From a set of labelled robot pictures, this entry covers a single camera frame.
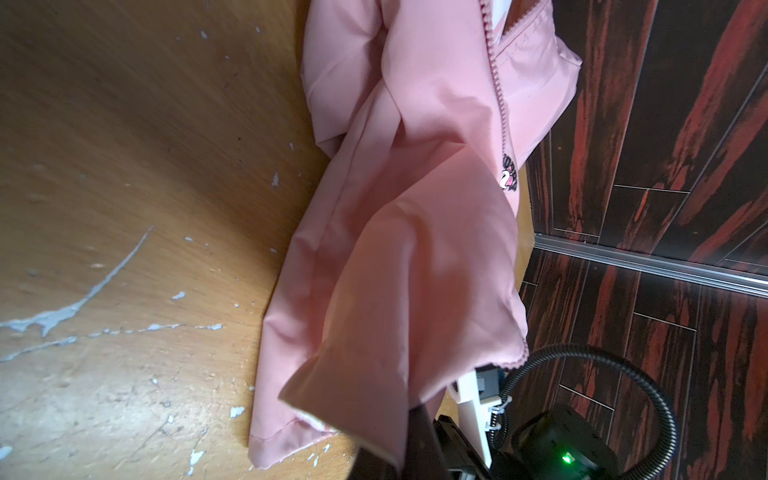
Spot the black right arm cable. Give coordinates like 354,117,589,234
497,343,679,480

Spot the pink zip-up jacket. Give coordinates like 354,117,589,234
249,1,581,469

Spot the aluminium frame rail right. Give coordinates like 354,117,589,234
534,233,767,299

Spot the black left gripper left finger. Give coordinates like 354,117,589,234
347,448,399,480

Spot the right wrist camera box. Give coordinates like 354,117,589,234
447,365,508,467

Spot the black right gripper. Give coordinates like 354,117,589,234
433,404,620,479

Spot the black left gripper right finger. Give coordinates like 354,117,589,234
406,405,451,480

